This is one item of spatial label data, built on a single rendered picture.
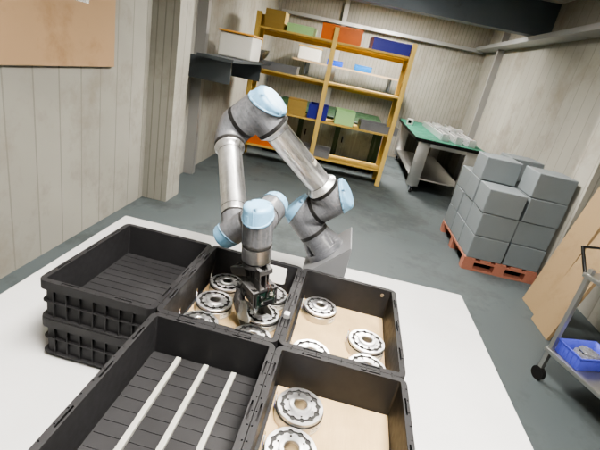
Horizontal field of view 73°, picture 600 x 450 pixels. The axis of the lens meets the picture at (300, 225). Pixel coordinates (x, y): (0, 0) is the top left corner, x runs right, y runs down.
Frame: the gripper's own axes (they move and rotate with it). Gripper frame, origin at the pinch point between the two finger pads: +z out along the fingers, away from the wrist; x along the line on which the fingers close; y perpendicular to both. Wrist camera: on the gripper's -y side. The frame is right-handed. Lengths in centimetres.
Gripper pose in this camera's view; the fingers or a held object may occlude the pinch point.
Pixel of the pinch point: (251, 317)
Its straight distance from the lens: 117.2
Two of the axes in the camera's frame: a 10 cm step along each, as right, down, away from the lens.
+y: 5.6, 4.0, -7.2
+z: -0.7, 8.9, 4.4
